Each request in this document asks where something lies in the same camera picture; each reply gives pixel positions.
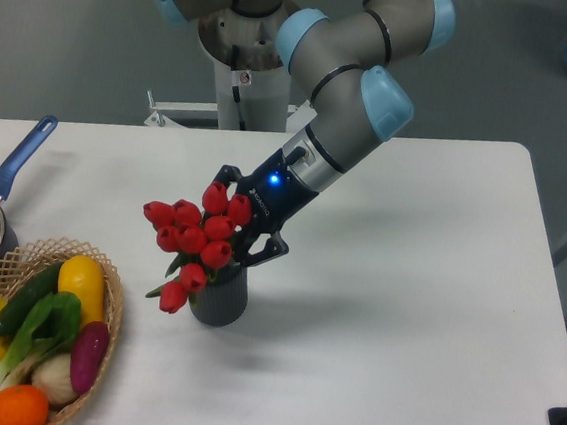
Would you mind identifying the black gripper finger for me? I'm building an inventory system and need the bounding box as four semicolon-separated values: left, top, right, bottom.
213;165;247;195
234;231;289;268

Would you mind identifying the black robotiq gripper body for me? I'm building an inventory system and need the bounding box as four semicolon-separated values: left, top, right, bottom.
237;147;319;235

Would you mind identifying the red tulip bouquet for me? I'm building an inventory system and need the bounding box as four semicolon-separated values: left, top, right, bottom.
143;181;253;314

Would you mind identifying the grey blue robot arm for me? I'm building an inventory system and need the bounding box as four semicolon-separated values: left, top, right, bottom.
156;0;456;267

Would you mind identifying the dark grey ribbed vase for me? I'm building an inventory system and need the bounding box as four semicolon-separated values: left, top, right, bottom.
189;265;248;328

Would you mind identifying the yellow squash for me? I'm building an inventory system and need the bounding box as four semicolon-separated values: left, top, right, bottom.
57;255;106;329

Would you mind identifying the green cucumber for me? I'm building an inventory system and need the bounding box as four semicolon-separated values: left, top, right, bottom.
0;261;64;337

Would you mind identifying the purple sweet potato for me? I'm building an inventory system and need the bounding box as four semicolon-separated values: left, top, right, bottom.
69;321;110;395

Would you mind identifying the green bok choy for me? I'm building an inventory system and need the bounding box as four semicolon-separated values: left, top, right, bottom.
0;291;82;391

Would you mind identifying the white garlic bulb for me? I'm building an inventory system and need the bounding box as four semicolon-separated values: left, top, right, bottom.
30;352;78;407

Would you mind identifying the orange fruit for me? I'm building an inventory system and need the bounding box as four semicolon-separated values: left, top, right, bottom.
0;384;50;425

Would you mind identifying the woven wicker basket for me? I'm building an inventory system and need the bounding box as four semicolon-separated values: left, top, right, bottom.
0;230;130;425

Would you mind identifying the black cable on pedestal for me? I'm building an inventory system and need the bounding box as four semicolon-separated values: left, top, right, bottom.
222;43;254;131

